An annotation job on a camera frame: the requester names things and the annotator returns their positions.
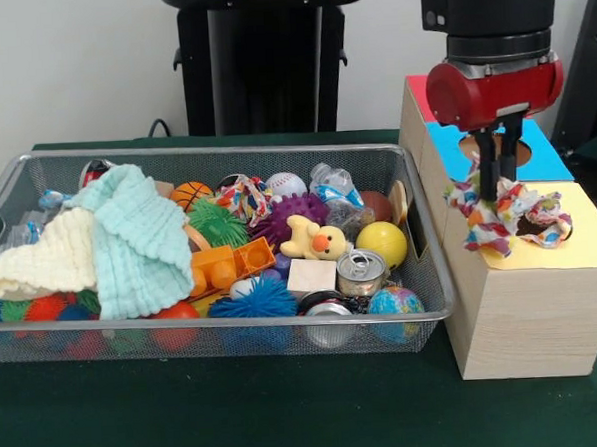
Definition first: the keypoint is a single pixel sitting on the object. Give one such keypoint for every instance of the black upright panel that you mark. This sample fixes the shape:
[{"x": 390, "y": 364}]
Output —
[{"x": 591, "y": 68}]

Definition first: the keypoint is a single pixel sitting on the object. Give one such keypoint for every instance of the wooden box with three holes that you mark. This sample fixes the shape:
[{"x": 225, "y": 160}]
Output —
[{"x": 533, "y": 311}]

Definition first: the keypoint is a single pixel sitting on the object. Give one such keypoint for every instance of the yellow plastic ball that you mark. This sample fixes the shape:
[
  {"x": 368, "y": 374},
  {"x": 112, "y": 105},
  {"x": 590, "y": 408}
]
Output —
[{"x": 382, "y": 241}]

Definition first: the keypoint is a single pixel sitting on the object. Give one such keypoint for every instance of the colourful patterned cloth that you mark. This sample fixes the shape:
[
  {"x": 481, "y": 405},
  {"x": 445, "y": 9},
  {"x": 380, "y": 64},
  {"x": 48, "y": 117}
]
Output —
[
  {"x": 242, "y": 194},
  {"x": 548, "y": 220},
  {"x": 484, "y": 224}
]

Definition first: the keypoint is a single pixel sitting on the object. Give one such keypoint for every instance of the yellow duck plush toy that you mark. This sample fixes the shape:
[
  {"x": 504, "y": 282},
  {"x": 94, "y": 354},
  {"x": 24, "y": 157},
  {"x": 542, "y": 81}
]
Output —
[{"x": 319, "y": 242}]

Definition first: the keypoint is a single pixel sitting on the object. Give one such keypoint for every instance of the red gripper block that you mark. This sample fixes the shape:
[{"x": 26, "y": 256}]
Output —
[{"x": 492, "y": 93}]

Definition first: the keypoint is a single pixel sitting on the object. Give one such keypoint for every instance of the cream waffle cloth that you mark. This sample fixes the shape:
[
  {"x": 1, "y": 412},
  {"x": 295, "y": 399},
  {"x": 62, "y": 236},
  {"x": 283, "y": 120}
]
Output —
[{"x": 45, "y": 257}]

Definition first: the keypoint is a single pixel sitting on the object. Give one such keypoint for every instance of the mini basketball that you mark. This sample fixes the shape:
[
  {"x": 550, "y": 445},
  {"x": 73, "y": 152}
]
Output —
[{"x": 189, "y": 194}]

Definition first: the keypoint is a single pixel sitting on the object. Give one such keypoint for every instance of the shallow metal mesh bin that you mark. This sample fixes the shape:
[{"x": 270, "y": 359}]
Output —
[{"x": 175, "y": 165}]

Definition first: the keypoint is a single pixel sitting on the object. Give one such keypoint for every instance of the open silver tin can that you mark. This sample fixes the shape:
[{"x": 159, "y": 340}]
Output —
[{"x": 361, "y": 272}]

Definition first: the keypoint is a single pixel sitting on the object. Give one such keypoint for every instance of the white ball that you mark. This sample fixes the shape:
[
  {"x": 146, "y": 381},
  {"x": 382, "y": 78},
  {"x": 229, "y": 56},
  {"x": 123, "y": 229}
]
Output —
[{"x": 286, "y": 184}]

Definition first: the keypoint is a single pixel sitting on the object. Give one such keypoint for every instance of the dark green tablecloth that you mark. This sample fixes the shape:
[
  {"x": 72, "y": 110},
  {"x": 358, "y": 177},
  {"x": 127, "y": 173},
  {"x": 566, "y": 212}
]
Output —
[{"x": 288, "y": 409}]

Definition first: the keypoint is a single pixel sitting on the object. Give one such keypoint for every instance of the orange toy building brick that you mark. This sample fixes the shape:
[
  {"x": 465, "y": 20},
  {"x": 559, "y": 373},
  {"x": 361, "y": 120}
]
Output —
[{"x": 225, "y": 265}]

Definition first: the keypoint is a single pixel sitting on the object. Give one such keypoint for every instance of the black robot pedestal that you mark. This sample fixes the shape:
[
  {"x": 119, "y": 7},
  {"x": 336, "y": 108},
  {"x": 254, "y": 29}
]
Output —
[{"x": 261, "y": 85}]

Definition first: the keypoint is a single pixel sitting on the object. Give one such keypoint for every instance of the mint waffle cloth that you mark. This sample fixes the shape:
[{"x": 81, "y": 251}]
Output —
[{"x": 139, "y": 242}]

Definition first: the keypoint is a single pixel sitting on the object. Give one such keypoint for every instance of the large dark green spiky ball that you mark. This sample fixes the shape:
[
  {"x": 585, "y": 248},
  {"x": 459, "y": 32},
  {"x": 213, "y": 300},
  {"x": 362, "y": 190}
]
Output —
[{"x": 216, "y": 223}]

